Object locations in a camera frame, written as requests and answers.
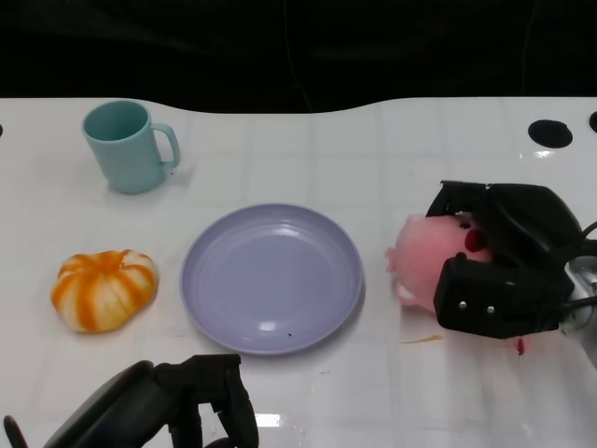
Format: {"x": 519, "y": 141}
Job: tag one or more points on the black backdrop cloth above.
{"x": 140, "y": 46}

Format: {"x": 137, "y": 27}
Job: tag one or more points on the orange white striped pumpkin toy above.
{"x": 103, "y": 291}

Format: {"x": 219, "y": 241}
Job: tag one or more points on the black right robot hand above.
{"x": 522, "y": 242}

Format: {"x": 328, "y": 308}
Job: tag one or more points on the lavender round plate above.
{"x": 273, "y": 280}

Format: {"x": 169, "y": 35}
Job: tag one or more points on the pink plush beaver doll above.
{"x": 424, "y": 252}

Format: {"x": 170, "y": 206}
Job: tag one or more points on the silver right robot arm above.
{"x": 585, "y": 280}

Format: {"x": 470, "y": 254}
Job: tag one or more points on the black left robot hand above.
{"x": 135, "y": 406}

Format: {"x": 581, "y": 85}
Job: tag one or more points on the light teal plastic mug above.
{"x": 127, "y": 158}

